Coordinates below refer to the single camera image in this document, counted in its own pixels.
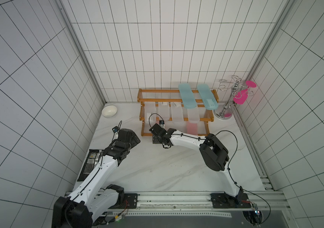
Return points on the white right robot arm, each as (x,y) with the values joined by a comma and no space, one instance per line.
(214,154)

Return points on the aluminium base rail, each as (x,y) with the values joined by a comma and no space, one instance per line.
(198,201)

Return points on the white ceramic bowl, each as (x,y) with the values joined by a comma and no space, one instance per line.
(109,111)

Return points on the small green circuit board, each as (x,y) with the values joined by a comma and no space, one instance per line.
(256,216)

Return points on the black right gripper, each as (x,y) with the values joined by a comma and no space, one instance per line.
(157,132)

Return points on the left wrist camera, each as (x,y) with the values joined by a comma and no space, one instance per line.
(115,130)

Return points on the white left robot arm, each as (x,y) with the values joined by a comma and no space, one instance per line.
(85,205)

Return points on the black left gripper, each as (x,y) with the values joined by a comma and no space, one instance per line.
(132,141)

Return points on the chrome cup holder stand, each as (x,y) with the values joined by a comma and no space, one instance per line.
(225,112)

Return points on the orange wooden two-tier shelf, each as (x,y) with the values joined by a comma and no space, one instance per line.
(160,95)

